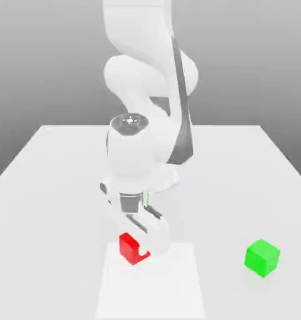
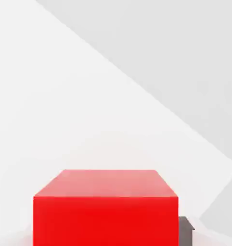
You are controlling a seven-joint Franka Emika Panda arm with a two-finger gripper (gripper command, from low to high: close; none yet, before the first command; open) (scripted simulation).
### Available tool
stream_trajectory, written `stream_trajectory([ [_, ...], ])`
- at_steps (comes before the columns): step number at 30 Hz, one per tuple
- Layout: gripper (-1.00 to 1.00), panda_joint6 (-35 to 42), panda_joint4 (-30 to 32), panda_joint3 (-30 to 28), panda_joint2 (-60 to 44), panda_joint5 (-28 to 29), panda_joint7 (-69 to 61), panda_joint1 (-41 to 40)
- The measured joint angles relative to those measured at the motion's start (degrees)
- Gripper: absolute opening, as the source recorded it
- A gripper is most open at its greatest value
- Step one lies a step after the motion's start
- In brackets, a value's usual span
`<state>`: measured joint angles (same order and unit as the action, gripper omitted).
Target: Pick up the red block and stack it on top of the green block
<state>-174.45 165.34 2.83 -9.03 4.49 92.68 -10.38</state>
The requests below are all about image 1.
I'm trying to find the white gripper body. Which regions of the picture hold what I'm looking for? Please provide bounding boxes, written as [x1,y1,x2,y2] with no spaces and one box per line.
[111,207,170,256]

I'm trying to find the small red cube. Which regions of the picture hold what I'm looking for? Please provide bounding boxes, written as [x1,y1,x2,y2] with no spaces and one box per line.
[119,232,152,266]

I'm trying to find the small green cube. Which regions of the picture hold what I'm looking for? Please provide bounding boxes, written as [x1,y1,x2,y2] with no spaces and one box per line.
[244,238,282,279]

